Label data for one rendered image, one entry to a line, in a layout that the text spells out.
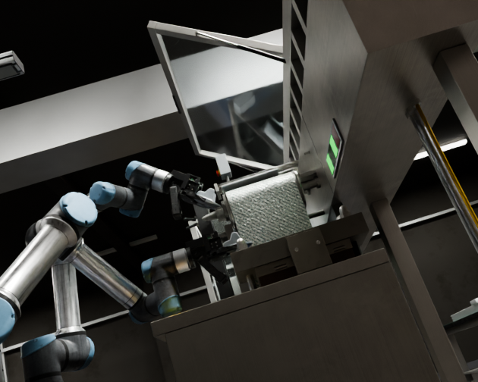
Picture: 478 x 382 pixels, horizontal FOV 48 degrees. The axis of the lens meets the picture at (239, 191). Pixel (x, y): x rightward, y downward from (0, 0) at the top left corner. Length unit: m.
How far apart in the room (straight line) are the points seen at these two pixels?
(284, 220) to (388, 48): 0.86
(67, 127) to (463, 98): 3.68
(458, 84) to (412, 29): 0.14
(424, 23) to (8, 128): 3.92
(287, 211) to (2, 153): 3.15
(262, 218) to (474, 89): 0.88
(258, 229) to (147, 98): 2.79
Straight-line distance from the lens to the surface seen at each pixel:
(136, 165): 1.93
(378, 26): 1.08
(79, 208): 1.62
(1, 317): 1.41
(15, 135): 4.60
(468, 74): 1.14
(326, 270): 1.46
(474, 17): 1.13
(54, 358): 1.99
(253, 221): 1.77
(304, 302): 1.44
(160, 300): 1.72
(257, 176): 2.15
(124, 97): 4.45
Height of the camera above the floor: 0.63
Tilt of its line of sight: 21 degrees up
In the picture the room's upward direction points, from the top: 18 degrees counter-clockwise
